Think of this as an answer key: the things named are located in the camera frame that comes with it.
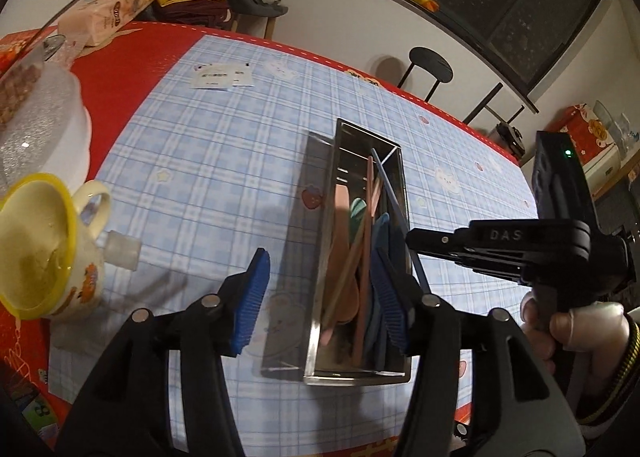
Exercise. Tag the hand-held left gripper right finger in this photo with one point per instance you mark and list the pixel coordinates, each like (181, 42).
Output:
(392, 312)

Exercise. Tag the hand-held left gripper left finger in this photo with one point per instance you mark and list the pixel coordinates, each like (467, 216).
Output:
(252, 302)

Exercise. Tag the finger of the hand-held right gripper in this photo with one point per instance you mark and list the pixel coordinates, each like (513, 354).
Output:
(440, 239)
(490, 266)

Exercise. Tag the blue chopstick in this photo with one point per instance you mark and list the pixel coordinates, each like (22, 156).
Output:
(395, 207)

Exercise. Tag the blue spoon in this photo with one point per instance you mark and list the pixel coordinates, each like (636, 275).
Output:
(380, 257)

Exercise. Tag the pink chopstick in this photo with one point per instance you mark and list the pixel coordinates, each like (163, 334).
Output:
(366, 247)

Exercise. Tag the green spoon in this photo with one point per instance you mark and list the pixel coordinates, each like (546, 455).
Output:
(358, 214)

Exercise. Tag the pink spoon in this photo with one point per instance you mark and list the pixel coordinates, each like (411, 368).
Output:
(340, 227)

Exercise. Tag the stainless steel utensil tray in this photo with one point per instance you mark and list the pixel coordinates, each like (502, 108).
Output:
(357, 147)

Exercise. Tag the person's right forearm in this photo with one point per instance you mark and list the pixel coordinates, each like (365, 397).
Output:
(615, 387)

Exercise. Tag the person's right hand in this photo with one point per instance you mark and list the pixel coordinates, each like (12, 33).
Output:
(575, 327)

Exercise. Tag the white refrigerator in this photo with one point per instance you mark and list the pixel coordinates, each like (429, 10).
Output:
(607, 172)

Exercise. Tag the black metal rack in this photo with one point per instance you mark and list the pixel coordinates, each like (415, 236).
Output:
(487, 104)

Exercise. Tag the blue plaid table mat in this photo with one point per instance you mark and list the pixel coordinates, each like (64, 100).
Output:
(200, 162)

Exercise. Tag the black round stool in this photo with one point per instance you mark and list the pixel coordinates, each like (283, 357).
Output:
(430, 62)

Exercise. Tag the black window sill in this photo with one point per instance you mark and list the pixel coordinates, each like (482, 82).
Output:
(450, 27)

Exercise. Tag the cartoon print mug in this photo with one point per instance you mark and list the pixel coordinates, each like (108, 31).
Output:
(45, 247)

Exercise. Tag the white paper sachet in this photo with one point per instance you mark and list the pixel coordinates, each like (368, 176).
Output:
(244, 77)

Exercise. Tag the white paper cards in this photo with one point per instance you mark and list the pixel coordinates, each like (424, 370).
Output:
(210, 76)

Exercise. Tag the green printed packet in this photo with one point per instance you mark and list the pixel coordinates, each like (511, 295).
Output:
(40, 409)

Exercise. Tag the white plastic container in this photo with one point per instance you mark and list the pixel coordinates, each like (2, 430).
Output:
(45, 112)

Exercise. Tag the grey stool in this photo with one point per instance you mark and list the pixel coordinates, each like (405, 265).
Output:
(255, 9)

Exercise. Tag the glass bowl of snacks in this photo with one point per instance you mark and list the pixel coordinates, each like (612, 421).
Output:
(20, 82)

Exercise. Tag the pink snack bag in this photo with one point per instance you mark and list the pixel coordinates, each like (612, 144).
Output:
(105, 12)

